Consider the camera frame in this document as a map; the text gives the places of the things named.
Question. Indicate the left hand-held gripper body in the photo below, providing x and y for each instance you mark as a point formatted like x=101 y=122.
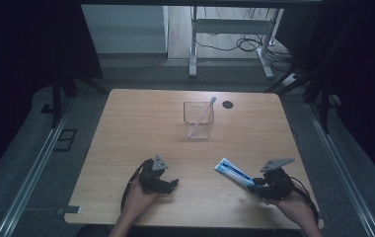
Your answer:
x=152 y=176

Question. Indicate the blue white toothpaste tube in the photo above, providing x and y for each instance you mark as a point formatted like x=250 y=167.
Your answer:
x=233 y=173

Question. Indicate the black metal stand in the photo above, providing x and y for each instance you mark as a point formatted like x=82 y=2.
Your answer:
x=323 y=105
x=56 y=98

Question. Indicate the grey tape strip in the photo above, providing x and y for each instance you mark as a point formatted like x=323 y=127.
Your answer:
x=68 y=209

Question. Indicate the person's right hand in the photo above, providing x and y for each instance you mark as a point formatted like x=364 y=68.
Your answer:
x=294 y=207

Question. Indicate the metal floor rail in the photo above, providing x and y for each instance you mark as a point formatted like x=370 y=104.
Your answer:
x=340 y=168
x=34 y=168

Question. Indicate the black round table grommet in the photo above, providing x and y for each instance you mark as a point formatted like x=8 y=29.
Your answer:
x=227 y=104

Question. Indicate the pink toothbrush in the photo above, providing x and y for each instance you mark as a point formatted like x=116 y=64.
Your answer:
x=203 y=115

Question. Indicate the white metal desk frame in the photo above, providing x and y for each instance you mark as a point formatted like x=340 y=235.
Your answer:
x=193 y=42

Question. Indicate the person's left hand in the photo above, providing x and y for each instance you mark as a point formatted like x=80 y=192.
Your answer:
x=139 y=202

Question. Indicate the white power strip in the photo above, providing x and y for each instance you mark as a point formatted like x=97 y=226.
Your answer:
x=290 y=80

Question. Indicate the clear plastic cup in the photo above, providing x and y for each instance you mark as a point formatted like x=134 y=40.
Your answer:
x=198 y=123

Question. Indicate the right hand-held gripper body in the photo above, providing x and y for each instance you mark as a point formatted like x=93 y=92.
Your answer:
x=278 y=184

